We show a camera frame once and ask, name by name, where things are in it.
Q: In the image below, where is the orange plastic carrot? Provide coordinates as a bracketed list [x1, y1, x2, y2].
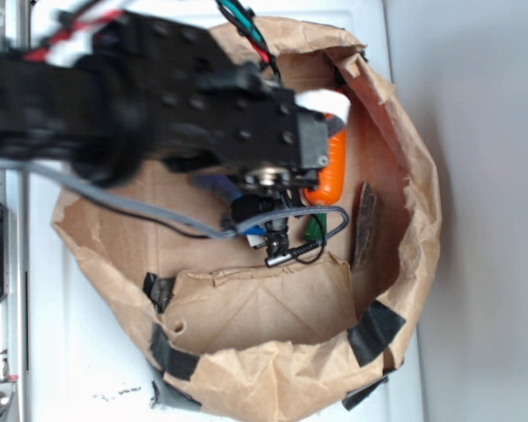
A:
[302, 113, 348, 244]

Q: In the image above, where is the gray plush bunny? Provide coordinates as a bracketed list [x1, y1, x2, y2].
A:
[192, 175, 243, 204]

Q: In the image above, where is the white plastic tray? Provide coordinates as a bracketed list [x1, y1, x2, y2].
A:
[26, 1, 425, 421]

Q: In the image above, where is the aluminium frame rail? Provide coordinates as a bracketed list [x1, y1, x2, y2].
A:
[0, 0, 31, 422]

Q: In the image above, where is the gray cable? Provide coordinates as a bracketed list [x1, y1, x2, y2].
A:
[0, 158, 350, 241]

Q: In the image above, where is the brown paper bag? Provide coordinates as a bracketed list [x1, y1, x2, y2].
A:
[53, 17, 442, 421]

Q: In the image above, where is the red green wire bundle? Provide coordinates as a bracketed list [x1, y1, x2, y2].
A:
[215, 0, 282, 80]

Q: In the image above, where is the brown wooden piece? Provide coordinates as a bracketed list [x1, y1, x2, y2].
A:
[351, 182, 378, 271]

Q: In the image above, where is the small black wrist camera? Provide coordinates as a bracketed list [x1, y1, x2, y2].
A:
[222, 193, 325, 269]

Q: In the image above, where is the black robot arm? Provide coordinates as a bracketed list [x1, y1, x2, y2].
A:
[0, 12, 328, 188]

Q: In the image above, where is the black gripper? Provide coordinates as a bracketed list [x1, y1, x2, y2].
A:
[193, 62, 329, 190]

